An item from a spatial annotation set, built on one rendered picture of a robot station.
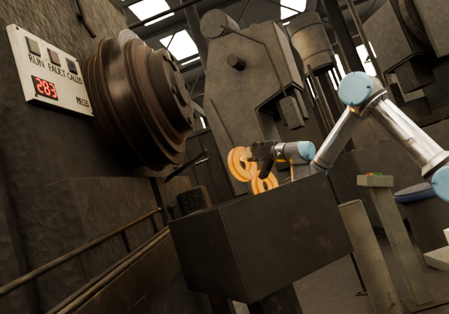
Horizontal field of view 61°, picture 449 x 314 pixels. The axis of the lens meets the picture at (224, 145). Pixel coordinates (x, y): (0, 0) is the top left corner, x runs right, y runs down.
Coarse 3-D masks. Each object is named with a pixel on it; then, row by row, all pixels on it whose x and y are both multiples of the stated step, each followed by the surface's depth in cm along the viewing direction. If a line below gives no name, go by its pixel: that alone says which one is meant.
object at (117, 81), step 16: (128, 32) 121; (112, 48) 110; (112, 64) 106; (112, 80) 105; (128, 80) 104; (112, 96) 105; (128, 96) 104; (128, 112) 105; (128, 128) 106; (144, 128) 106; (144, 144) 110; (160, 144) 112; (160, 160) 117; (176, 160) 123
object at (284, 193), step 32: (288, 192) 58; (320, 192) 61; (192, 224) 63; (224, 224) 53; (256, 224) 55; (288, 224) 57; (320, 224) 59; (192, 256) 67; (224, 256) 55; (256, 256) 53; (288, 256) 55; (320, 256) 58; (192, 288) 71; (224, 288) 58; (256, 288) 52
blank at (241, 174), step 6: (234, 150) 164; (240, 150) 167; (228, 156) 164; (234, 156) 163; (240, 156) 165; (228, 162) 163; (234, 162) 161; (246, 162) 170; (252, 162) 170; (234, 168) 161; (240, 168) 163; (246, 168) 169; (252, 168) 168; (234, 174) 162; (240, 174) 161; (246, 174) 164; (252, 174) 167; (240, 180) 164; (246, 180) 165
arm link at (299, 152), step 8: (288, 144) 148; (296, 144) 145; (304, 144) 143; (312, 144) 144; (288, 152) 146; (296, 152) 144; (304, 152) 142; (312, 152) 144; (288, 160) 149; (296, 160) 144; (304, 160) 144
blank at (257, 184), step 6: (258, 174) 169; (270, 174) 175; (252, 180) 169; (258, 180) 167; (264, 180) 175; (270, 180) 173; (276, 180) 176; (252, 186) 168; (258, 186) 166; (270, 186) 174; (276, 186) 175; (258, 192) 166
